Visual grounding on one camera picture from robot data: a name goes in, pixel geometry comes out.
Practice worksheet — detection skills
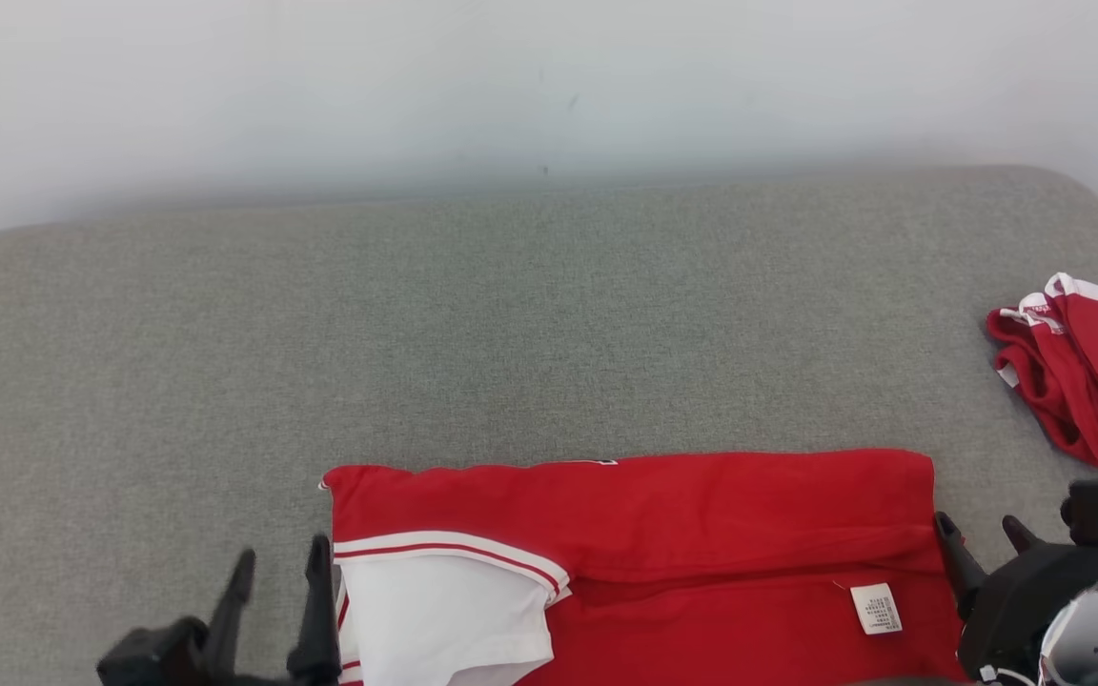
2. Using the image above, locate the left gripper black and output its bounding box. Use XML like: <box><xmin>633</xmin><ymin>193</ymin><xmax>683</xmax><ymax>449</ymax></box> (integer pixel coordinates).
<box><xmin>203</xmin><ymin>533</ymin><xmax>343</xmax><ymax>686</ymax></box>

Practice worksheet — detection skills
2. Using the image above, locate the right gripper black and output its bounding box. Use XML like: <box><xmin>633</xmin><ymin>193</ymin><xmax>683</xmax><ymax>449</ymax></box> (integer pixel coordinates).
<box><xmin>932</xmin><ymin>511</ymin><xmax>1098</xmax><ymax>683</ymax></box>

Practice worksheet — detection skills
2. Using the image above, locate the red basketball jersey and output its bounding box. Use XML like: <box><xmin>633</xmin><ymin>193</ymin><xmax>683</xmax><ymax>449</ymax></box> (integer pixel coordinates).
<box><xmin>318</xmin><ymin>448</ymin><xmax>971</xmax><ymax>686</ymax></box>

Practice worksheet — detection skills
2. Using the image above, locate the grey fabric sofa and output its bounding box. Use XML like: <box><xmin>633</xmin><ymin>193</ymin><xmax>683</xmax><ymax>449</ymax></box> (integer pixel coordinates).
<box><xmin>0</xmin><ymin>164</ymin><xmax>1098</xmax><ymax>686</ymax></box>

